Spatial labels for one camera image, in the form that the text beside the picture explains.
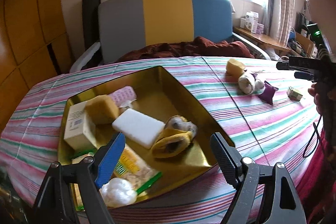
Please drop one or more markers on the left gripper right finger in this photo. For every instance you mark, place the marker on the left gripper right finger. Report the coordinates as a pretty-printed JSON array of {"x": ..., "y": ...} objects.
[{"x": 228, "y": 158}]

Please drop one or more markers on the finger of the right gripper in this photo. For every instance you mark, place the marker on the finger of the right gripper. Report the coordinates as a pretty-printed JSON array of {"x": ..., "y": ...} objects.
[
  {"x": 304, "y": 75},
  {"x": 298, "y": 64}
]

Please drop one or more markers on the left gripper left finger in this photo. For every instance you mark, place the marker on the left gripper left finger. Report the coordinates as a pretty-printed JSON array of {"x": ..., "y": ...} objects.
[{"x": 106, "y": 158}]

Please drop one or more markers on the small green carton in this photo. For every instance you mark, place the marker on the small green carton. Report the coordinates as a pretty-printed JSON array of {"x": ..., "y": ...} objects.
[{"x": 294, "y": 94}]

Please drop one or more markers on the purple snack packet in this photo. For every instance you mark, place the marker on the purple snack packet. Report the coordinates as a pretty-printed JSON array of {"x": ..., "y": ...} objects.
[{"x": 266, "y": 90}]

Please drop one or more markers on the white sock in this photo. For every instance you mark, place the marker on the white sock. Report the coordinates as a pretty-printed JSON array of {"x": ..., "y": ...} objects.
[{"x": 250, "y": 82}]

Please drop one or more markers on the brown sponge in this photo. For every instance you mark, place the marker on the brown sponge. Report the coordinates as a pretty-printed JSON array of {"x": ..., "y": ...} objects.
[
  {"x": 102, "y": 110},
  {"x": 235, "y": 68}
]

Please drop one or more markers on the person's right hand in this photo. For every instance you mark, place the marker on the person's right hand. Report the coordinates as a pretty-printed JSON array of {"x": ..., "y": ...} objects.
[{"x": 317, "y": 99}]

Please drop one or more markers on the peanut snack packet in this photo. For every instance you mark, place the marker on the peanut snack packet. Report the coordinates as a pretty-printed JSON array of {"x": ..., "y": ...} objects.
[{"x": 134, "y": 169}]

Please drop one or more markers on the cardboard box of clutter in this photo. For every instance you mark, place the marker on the cardboard box of clutter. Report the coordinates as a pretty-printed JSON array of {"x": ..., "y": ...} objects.
[{"x": 300, "y": 44}]

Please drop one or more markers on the cream cardboard box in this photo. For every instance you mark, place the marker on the cream cardboard box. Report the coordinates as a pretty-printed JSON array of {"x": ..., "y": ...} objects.
[{"x": 80, "y": 130}]

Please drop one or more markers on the white foam block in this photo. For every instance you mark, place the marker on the white foam block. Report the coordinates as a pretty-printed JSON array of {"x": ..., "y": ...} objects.
[{"x": 138, "y": 127}]

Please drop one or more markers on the wooden bedside desk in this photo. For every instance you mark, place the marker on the wooden bedside desk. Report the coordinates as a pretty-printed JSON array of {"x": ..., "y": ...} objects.
[{"x": 263, "y": 41}]

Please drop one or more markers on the brown sponge in tray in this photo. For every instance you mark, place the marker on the brown sponge in tray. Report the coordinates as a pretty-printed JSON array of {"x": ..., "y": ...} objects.
[{"x": 102, "y": 110}]

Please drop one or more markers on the striped bed sheet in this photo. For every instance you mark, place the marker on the striped bed sheet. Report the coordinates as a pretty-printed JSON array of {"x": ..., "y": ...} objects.
[{"x": 267, "y": 133}]

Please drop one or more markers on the yellow rolled sock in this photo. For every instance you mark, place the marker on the yellow rolled sock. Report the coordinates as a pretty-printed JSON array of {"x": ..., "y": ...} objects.
[{"x": 176, "y": 136}]

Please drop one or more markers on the white boxes on desk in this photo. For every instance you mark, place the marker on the white boxes on desk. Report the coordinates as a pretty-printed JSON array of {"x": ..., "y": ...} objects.
[{"x": 251, "y": 23}]

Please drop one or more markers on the gold square tray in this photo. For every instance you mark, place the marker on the gold square tray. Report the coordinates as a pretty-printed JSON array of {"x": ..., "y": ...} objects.
[{"x": 161, "y": 96}]

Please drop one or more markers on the dark red blanket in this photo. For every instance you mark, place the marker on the dark red blanket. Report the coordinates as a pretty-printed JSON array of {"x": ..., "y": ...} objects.
[{"x": 200, "y": 46}]

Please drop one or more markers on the grey yellow blue headboard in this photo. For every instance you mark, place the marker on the grey yellow blue headboard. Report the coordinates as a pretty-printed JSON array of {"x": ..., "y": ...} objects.
[{"x": 127, "y": 25}]

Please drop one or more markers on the white bed rail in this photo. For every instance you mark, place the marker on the white bed rail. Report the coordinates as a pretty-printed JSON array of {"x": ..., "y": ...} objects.
[{"x": 92, "y": 57}]

